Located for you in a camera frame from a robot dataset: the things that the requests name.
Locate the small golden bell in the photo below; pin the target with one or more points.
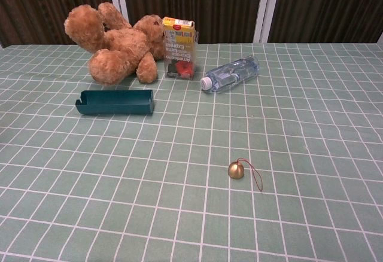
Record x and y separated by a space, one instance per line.
236 171

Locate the clear plastic water bottle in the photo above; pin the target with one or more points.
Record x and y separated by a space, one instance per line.
232 74

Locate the green checkered tablecloth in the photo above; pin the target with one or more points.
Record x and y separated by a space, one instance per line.
179 184

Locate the brown teddy bear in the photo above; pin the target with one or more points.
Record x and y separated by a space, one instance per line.
119 46

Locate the dark teal open box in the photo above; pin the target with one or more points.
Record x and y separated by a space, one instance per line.
115 103

